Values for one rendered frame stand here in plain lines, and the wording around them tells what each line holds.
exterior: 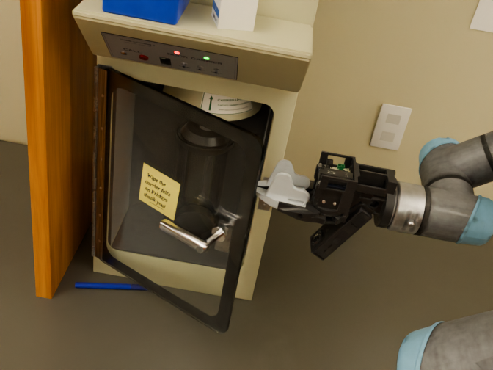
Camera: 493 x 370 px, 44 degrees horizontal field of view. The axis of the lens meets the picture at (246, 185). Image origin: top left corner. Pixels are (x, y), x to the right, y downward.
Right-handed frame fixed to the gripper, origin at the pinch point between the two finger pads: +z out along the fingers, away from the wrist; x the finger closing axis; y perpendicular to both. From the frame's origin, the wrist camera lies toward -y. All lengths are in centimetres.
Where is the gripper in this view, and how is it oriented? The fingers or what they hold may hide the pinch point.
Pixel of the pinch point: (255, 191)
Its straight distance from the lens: 92.1
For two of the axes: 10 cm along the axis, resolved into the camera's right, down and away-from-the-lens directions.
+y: 1.6, -8.2, -5.6
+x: -1.0, 5.5, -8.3
